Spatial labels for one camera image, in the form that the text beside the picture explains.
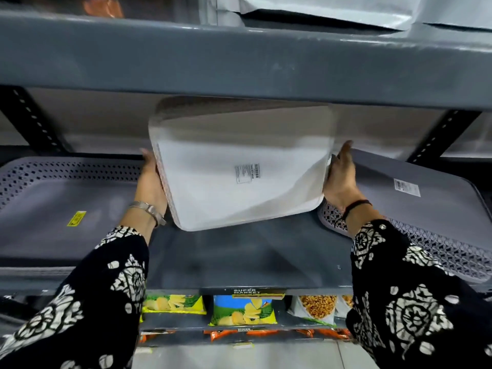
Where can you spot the person's right fingers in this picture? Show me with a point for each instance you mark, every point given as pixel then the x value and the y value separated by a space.
pixel 345 150

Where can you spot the white fried snack packet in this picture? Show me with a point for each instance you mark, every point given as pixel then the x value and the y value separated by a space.
pixel 344 305
pixel 315 307

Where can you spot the white plastic tray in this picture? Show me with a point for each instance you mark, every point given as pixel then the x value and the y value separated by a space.
pixel 238 149

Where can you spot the grey tray with yellow sticker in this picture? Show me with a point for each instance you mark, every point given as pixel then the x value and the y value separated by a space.
pixel 57 211

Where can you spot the black wrist band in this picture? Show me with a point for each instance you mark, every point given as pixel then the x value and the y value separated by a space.
pixel 355 205

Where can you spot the black yellow shelf label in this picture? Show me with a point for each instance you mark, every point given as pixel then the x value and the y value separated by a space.
pixel 256 292

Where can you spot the person's left fingers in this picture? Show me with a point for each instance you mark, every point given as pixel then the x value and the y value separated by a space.
pixel 147 157

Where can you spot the person's right hand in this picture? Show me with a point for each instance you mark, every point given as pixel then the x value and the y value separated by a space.
pixel 342 184

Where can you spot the person's right forearm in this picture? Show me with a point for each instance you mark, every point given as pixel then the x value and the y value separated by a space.
pixel 407 299

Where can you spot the person's left hand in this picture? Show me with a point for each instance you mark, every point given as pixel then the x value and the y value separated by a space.
pixel 150 188

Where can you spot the white plastic bag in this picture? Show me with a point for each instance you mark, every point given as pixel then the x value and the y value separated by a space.
pixel 225 9
pixel 330 7

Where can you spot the person's left forearm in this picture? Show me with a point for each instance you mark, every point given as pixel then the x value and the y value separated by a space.
pixel 96 288

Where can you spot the black perforated shelf upright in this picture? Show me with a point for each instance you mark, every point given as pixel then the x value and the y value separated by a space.
pixel 442 136
pixel 30 119

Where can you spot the grey tray with white label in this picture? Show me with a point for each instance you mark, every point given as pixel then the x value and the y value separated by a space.
pixel 438 215

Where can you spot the yellow green chips packet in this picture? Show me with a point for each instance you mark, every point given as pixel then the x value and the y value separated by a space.
pixel 173 303

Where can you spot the orange snack packet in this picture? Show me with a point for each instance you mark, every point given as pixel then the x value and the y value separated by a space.
pixel 242 333
pixel 326 333
pixel 155 335

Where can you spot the blue green chips packet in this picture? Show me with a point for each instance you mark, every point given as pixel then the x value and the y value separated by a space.
pixel 242 309

